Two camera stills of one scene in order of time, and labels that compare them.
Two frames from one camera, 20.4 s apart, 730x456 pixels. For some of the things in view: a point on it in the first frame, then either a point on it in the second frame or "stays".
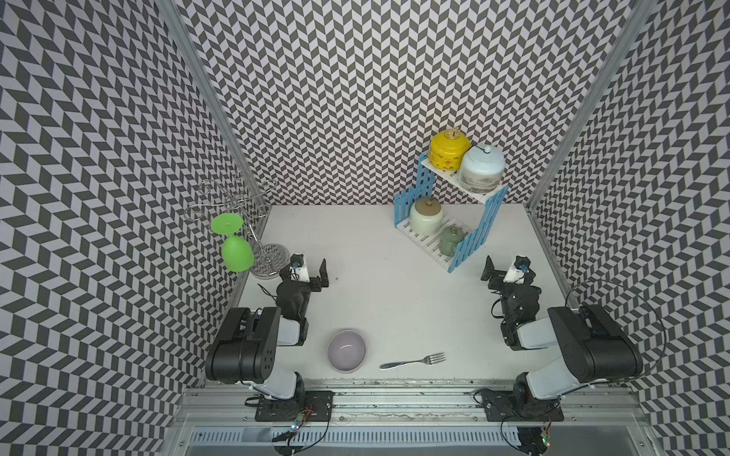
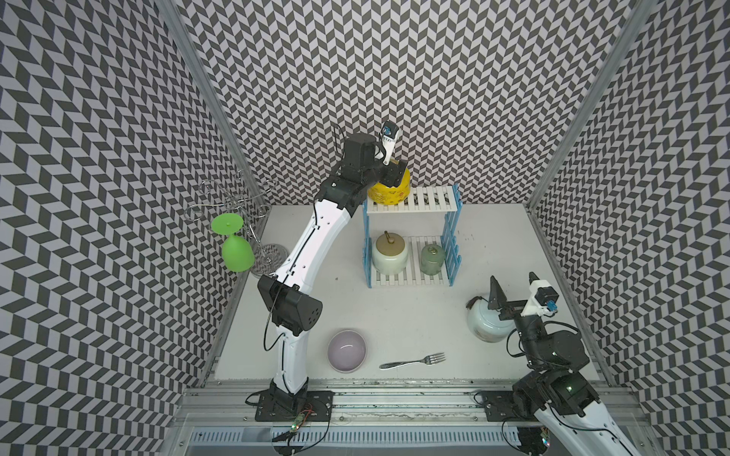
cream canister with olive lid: (426, 217) to (390, 254)
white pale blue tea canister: (484, 169) to (485, 323)
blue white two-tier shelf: (447, 221) to (443, 199)
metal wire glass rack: (251, 199) stays
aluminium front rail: (406, 405) stays
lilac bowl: (346, 351) stays
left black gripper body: (313, 285) to (387, 175)
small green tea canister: (450, 237) to (432, 257)
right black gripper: (496, 277) to (495, 300)
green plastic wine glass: (238, 255) stays
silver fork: (431, 359) stays
